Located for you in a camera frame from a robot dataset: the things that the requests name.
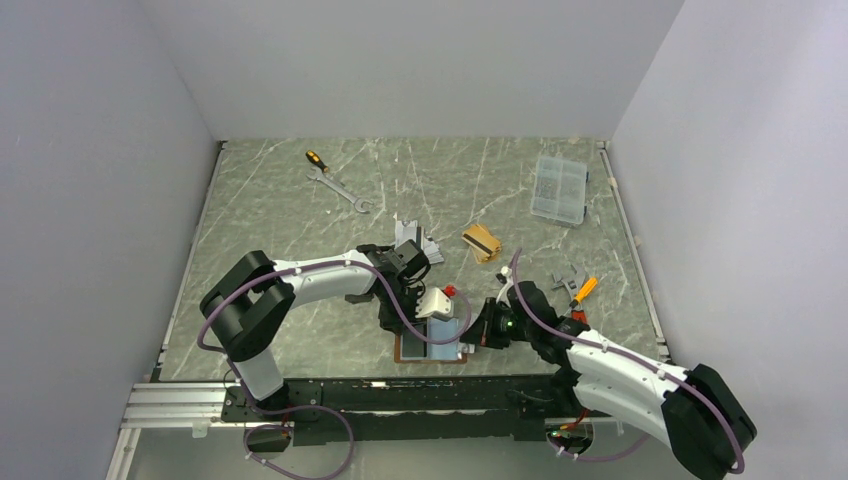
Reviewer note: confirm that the clear plastic organizer box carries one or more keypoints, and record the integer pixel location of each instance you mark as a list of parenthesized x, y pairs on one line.
[(559, 193)]

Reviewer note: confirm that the aluminium frame rail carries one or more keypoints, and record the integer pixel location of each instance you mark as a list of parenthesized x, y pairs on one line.
[(195, 406)]

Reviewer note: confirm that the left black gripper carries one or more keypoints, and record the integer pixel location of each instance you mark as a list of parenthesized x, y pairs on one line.
[(394, 323)]

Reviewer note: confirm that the gold card stack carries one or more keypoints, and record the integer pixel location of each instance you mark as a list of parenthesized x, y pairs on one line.
[(484, 246)]

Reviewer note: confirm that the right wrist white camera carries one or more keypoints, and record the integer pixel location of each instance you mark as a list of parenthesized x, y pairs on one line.
[(505, 278)]

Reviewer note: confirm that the brown leather card holder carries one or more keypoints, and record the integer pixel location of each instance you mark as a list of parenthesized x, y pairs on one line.
[(410, 349)]

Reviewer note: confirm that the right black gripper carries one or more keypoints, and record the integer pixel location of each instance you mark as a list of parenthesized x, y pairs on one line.
[(482, 332)]

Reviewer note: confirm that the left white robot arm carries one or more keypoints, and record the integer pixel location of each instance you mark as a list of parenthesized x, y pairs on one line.
[(248, 305)]

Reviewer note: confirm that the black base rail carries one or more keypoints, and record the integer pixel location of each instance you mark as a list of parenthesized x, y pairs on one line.
[(320, 411)]

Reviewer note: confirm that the grey orange pliers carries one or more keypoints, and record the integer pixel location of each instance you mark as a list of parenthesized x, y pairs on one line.
[(578, 284)]

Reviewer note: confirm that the red handled tool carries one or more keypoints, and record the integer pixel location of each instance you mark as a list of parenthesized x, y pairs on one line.
[(578, 314)]

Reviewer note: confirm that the orange black screwdriver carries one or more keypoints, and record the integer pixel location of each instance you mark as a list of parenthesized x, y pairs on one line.
[(317, 161)]

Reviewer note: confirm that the silver open-end wrench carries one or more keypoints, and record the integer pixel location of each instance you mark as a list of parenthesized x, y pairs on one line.
[(360, 205)]

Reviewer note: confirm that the black card stack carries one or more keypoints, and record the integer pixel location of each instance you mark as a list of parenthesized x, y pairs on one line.
[(357, 299)]

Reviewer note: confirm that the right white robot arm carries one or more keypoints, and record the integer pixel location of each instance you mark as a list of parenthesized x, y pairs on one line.
[(691, 411)]

